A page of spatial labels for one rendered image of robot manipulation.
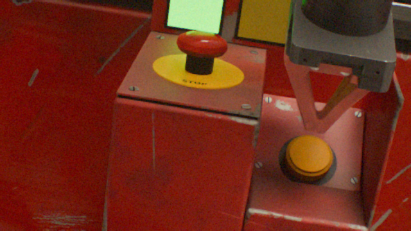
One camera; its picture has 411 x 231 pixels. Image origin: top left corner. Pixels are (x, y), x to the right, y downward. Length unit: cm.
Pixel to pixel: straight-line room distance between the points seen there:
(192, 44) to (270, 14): 11
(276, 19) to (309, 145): 12
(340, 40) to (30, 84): 44
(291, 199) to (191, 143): 10
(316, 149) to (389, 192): 24
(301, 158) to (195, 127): 11
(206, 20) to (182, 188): 17
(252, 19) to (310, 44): 21
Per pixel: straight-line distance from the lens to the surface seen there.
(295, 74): 55
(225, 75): 63
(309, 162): 65
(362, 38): 52
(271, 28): 71
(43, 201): 93
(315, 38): 51
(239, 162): 59
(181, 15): 71
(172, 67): 64
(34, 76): 87
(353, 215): 63
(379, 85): 52
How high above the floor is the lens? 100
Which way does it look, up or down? 23 degrees down
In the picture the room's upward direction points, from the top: 8 degrees clockwise
